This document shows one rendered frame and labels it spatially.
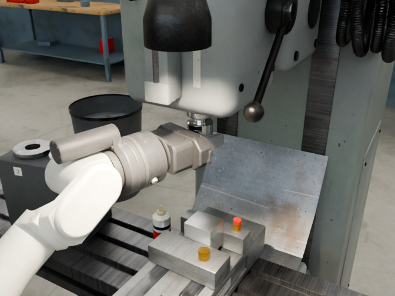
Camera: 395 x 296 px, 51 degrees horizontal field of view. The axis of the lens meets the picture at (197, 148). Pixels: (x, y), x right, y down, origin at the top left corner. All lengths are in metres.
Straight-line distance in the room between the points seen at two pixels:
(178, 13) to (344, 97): 0.66
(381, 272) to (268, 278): 1.60
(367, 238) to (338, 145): 1.69
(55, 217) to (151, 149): 0.17
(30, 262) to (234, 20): 0.41
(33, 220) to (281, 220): 0.68
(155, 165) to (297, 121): 0.52
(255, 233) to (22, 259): 0.51
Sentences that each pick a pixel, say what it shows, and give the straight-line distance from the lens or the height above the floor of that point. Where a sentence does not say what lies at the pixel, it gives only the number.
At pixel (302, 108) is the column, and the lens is 1.06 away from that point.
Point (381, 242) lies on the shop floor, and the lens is 2.72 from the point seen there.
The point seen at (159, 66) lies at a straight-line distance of 0.59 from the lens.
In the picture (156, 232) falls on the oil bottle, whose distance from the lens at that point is 0.96.
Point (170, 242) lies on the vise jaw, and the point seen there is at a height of 1.03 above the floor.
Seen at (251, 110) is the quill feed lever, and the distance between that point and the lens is 0.59.
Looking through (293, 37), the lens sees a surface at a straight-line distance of 0.75.
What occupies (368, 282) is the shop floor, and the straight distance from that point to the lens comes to 2.41.
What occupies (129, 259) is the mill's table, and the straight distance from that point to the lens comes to 0.97.
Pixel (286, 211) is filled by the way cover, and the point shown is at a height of 0.94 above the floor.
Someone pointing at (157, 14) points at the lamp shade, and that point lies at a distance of 0.43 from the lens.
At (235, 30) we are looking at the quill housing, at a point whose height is 1.44.
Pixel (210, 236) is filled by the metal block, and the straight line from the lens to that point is 0.81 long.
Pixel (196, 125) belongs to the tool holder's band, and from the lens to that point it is 0.71.
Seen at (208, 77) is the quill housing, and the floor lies 1.38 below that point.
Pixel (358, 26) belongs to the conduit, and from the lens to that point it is 0.80.
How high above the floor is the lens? 1.54
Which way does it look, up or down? 25 degrees down
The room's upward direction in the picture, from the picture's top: straight up
